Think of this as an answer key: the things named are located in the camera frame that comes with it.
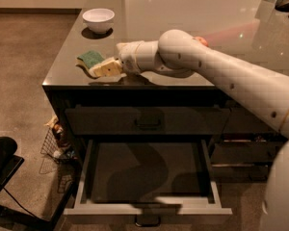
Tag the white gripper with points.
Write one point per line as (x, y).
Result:
(127, 59)

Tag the green and yellow sponge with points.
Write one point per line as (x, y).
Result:
(89, 59)

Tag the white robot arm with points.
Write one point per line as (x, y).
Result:
(261, 91)

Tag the closed dark top drawer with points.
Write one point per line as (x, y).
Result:
(146, 120)

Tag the dark drawer cabinet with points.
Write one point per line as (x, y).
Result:
(250, 30)

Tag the open grey middle drawer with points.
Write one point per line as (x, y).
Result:
(147, 184)

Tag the right dark drawer stack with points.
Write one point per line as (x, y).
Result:
(245, 149)

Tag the white ceramic bowl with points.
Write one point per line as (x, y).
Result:
(99, 20)

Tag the red apple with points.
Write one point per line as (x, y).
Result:
(202, 41)

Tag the black chair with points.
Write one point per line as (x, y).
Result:
(9, 165)

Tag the wire basket with items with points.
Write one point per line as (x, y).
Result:
(56, 144)

